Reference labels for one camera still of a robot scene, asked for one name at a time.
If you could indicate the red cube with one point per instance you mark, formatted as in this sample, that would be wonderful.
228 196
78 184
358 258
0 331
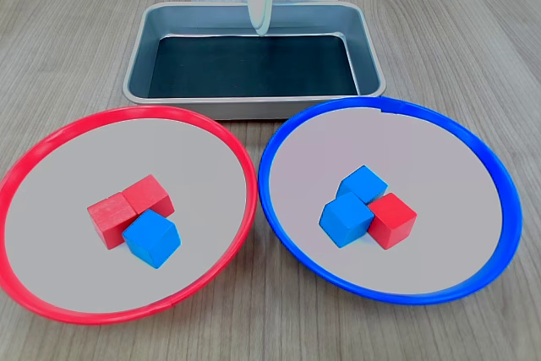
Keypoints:
391 219
107 217
148 194

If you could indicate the blue cube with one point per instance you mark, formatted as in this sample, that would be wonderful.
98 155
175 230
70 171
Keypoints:
363 181
344 219
150 238

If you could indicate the black mat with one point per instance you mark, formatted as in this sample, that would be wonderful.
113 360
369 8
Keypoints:
253 65

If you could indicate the steel tray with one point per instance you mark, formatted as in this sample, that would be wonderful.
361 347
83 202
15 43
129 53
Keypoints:
141 48

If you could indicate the blue-rimmed white plate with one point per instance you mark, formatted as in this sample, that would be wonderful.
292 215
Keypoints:
422 166

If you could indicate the red-rimmed white plate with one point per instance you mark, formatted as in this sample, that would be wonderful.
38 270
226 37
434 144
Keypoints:
63 251

